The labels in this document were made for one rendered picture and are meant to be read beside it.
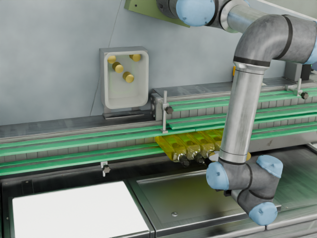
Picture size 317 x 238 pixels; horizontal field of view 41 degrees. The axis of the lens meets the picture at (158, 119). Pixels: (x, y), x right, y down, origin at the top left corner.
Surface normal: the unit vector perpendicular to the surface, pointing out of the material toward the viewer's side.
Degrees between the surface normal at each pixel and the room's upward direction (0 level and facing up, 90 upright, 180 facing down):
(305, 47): 7
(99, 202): 90
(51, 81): 0
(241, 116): 34
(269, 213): 0
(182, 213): 91
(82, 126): 90
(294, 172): 90
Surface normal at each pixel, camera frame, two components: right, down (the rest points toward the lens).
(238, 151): 0.11, 0.23
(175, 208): 0.03, -0.93
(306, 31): 0.37, -0.16
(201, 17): 0.19, 0.41
